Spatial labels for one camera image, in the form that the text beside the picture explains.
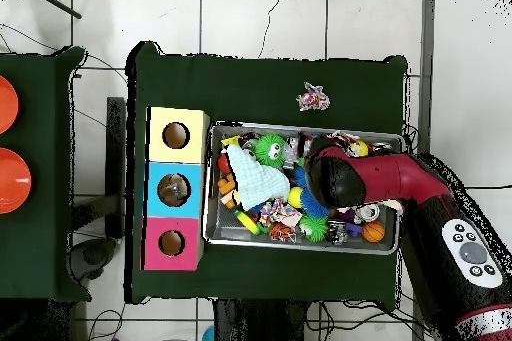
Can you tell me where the mint green waffle cloth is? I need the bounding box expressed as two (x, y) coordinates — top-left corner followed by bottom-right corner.
(226, 142), (292, 211)

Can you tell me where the orange striped tiger toy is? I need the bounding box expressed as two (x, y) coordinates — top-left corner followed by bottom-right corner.
(268, 223), (299, 244)

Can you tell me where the wooden box with three holes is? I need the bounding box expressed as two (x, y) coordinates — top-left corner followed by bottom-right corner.
(142, 106), (211, 272)

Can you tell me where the green fuzzy toy with eyes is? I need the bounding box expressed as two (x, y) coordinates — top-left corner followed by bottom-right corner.
(254, 132), (289, 168)

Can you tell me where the red ball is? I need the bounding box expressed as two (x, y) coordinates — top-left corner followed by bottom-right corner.
(216, 153), (233, 176)

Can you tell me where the orange plastic building block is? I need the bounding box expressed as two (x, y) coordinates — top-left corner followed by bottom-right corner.
(215, 174), (241, 211)

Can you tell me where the yellow cheese wedge toy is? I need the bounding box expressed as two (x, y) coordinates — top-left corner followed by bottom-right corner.
(221, 134), (241, 152)

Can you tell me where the blue spiky ball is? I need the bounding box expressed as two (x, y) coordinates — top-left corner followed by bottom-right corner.
(292, 166), (333, 221)

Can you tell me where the crushed silver can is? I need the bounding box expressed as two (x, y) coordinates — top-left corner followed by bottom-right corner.
(356, 203), (382, 226)

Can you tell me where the small orange basketball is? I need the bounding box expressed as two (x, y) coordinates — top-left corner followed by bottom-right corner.
(361, 221), (386, 245)

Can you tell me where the side table with green cloth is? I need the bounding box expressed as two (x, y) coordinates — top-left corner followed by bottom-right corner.
(0, 46), (89, 304)

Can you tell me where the orange bowl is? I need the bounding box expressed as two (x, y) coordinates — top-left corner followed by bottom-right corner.
(0, 148), (32, 216)
(0, 75), (20, 136)

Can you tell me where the black rod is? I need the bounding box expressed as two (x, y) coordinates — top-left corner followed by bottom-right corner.
(22, 0), (83, 20)

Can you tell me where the wire mesh bin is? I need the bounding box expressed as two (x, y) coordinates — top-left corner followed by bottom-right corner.
(203, 122), (404, 256)

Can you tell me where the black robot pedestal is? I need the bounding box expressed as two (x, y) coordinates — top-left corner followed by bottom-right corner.
(212, 299), (312, 341)

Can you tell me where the black power cable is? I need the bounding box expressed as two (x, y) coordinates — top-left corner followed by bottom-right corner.
(479, 183), (512, 194)

